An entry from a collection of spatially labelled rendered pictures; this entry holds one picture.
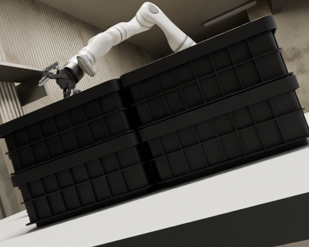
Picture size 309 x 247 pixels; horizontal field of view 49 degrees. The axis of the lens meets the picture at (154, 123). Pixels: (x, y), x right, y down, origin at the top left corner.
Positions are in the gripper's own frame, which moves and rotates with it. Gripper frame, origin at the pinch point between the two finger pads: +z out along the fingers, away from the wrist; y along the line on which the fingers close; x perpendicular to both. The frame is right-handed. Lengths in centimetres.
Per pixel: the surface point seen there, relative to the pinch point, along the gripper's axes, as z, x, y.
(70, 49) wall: -246, -311, -64
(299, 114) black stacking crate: 11, 81, -9
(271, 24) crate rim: 3, 79, 4
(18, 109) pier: -85, -219, -50
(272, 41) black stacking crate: 4, 78, 2
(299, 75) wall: -599, -161, -416
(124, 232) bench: 44, 72, 4
